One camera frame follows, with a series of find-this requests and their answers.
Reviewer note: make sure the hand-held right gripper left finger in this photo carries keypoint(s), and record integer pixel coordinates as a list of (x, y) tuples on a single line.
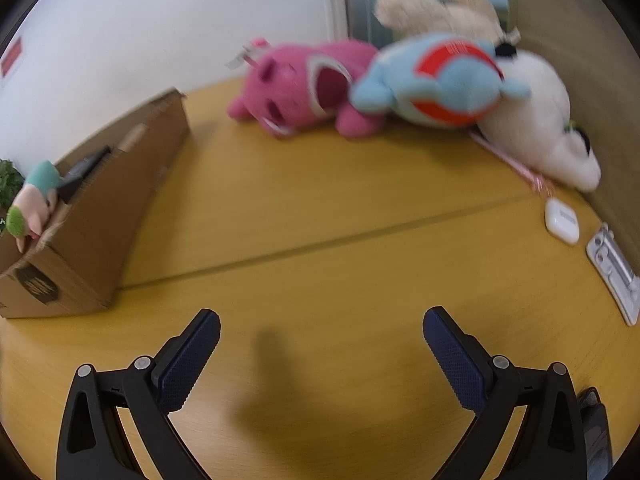
[(187, 360)]

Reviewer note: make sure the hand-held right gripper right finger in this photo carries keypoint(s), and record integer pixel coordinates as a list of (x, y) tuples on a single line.
[(452, 360)]

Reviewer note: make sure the brown cardboard box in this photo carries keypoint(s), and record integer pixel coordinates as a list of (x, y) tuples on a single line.
[(100, 220)]

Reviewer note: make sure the teal and pink plush doll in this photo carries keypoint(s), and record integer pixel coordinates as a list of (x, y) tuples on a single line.
[(40, 180)]

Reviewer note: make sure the wooden desktop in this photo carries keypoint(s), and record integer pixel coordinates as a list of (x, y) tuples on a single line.
[(320, 270)]

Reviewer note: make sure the dark grey object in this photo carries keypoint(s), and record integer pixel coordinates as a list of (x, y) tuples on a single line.
[(595, 435)]

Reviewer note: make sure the white earbuds case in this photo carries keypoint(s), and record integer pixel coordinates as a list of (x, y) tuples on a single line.
[(560, 220)]

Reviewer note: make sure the silver metal device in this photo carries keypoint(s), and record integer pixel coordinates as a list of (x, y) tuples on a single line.
[(612, 265)]

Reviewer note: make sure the small black device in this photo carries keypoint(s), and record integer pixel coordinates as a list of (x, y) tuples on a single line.
[(69, 189)]

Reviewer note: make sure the green potted plant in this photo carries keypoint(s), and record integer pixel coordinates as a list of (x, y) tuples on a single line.
[(10, 180)]

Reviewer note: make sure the white plush toy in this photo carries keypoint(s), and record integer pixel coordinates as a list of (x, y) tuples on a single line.
[(530, 110)]

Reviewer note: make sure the blue plush toy red stripes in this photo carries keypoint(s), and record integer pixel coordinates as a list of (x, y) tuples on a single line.
[(450, 95)]

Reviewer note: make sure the pink plush toy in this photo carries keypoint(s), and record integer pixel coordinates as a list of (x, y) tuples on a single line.
[(290, 85)]

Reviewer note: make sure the beige plush toy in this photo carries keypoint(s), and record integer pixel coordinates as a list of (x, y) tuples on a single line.
[(450, 5)]

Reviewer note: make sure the red wall sign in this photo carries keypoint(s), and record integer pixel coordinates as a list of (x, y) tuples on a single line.
[(11, 57)]

